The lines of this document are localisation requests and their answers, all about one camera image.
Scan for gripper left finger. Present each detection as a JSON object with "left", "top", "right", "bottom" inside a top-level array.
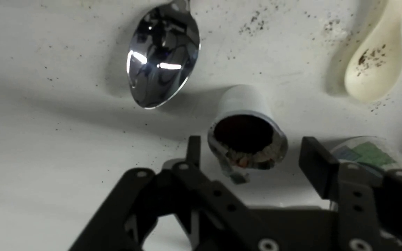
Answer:
[{"left": 69, "top": 136, "right": 279, "bottom": 251}]

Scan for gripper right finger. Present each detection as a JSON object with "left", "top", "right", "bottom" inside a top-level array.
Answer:
[{"left": 299, "top": 137, "right": 402, "bottom": 251}]

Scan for coffee pod with green lid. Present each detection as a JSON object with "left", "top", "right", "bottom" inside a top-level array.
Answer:
[{"left": 330, "top": 136, "right": 402, "bottom": 211}]

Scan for white coffee pod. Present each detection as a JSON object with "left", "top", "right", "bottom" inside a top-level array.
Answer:
[{"left": 207, "top": 85, "right": 288, "bottom": 184}]

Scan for cream plastic spoon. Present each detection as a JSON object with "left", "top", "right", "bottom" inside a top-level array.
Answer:
[{"left": 344, "top": 0, "right": 402, "bottom": 102}]

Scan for silver metal spoon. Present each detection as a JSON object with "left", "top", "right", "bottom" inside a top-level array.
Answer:
[{"left": 127, "top": 0, "right": 201, "bottom": 109}]

